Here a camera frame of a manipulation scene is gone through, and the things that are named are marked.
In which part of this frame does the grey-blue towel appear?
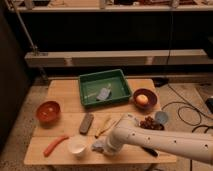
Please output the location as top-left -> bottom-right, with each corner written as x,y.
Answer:
91,140 -> 104,153

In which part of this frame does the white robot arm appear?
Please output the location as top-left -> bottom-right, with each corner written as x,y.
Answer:
104,114 -> 213,165

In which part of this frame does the grey scoop in tray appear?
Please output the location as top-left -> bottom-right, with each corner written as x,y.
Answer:
96,84 -> 111,101

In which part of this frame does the green plastic tray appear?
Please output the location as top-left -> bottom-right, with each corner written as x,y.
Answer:
78,69 -> 132,108

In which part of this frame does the yellow-orange round fruit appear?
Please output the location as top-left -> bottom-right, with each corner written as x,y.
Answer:
136,95 -> 148,105

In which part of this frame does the beige wooden stick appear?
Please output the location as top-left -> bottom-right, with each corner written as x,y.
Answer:
95,116 -> 115,138

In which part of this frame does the dark red bowl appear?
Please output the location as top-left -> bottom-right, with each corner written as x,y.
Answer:
133,88 -> 157,110

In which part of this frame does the small blue cup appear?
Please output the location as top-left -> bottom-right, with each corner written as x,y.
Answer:
155,111 -> 169,125

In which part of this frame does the orange-red plastic bowl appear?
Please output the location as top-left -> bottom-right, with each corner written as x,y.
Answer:
36,101 -> 61,124

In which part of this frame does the white cup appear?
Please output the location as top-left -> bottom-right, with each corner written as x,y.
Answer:
67,136 -> 86,157

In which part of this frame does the grey diagonal metal pole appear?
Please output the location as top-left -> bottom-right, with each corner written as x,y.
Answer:
8,0 -> 48,56

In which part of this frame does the orange carrot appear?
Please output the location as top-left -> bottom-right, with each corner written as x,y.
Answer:
43,135 -> 68,157

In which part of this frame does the wooden shelf board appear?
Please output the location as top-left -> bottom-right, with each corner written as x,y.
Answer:
4,0 -> 213,12

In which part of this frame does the light metal rail beam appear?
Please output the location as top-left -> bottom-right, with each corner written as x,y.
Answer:
25,49 -> 213,68

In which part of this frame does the black floor cable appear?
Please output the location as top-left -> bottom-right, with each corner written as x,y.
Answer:
161,82 -> 213,171

